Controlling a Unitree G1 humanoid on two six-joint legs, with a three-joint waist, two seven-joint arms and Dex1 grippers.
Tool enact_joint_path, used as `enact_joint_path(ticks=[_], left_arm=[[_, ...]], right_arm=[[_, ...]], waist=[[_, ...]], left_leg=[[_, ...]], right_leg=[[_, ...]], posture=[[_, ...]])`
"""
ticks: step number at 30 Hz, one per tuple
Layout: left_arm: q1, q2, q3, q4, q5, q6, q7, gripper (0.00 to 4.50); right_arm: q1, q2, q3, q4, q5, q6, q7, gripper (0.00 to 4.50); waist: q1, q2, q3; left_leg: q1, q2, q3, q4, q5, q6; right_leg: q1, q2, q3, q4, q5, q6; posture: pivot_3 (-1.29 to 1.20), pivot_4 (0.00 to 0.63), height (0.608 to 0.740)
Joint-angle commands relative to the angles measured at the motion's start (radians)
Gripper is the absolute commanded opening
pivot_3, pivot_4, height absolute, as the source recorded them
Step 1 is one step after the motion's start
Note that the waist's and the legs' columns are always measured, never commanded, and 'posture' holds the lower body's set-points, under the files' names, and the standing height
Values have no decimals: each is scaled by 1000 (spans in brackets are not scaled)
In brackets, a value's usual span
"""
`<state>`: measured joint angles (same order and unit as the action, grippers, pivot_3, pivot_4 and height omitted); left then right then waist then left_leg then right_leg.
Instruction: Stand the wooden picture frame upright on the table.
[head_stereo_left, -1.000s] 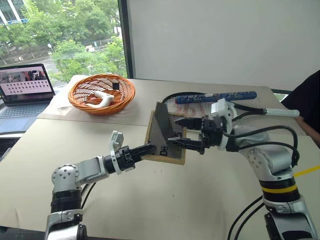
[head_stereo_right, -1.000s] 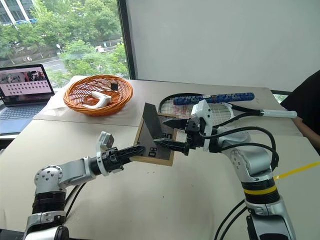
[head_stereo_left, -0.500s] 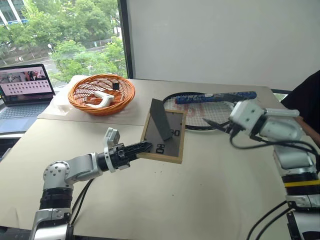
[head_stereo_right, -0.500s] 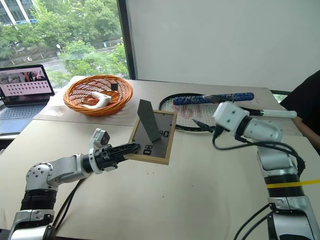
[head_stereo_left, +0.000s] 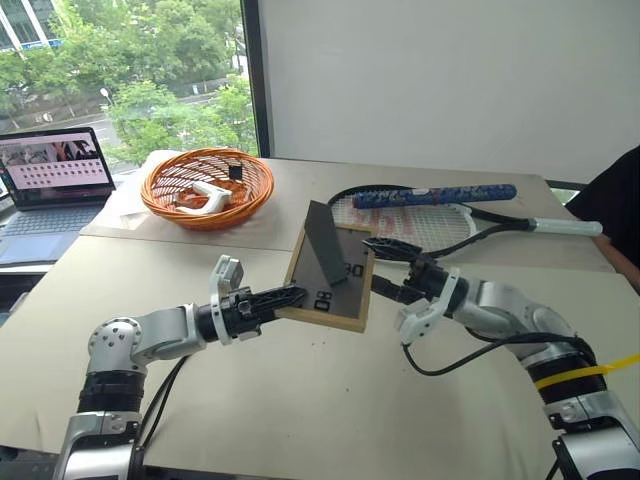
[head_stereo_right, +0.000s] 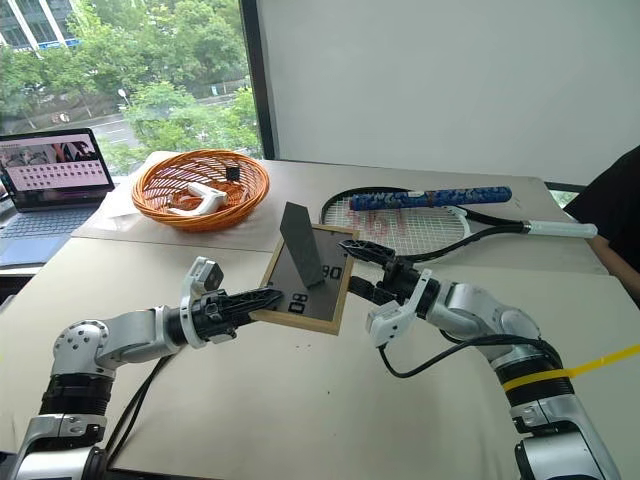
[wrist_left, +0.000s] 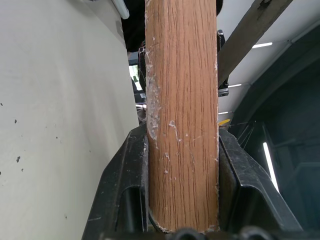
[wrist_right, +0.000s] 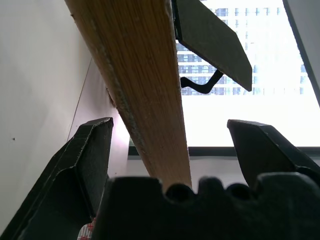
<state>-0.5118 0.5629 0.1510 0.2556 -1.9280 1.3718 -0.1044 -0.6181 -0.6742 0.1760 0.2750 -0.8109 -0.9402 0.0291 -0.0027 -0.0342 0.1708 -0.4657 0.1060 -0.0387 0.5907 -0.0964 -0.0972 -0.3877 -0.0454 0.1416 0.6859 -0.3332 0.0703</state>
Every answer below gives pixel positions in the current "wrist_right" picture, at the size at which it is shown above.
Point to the dark window frame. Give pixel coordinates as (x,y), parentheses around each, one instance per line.
(308,37)

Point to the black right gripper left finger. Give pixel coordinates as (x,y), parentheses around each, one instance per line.
(82,160)

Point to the wooden plank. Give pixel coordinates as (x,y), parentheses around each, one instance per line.
(140,75)

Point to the dark flat panel with bracket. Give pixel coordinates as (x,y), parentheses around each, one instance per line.
(195,60)

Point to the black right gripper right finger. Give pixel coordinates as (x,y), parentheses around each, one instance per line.
(262,150)

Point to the red white patterned object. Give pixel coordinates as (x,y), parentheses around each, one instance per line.
(87,230)

